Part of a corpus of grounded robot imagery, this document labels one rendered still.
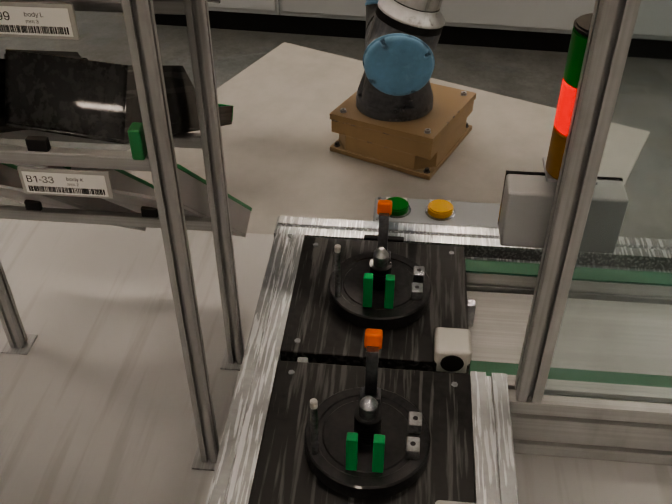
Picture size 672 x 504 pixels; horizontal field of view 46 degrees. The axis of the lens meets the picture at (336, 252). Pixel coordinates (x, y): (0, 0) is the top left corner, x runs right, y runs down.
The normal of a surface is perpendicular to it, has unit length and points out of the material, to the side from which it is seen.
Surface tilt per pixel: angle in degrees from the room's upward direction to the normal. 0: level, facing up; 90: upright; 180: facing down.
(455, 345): 0
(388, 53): 95
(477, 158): 0
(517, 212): 90
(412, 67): 95
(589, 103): 90
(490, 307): 0
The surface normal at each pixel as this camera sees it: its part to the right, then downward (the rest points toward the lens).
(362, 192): 0.00, -0.78
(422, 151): -0.49, 0.55
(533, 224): -0.10, 0.63
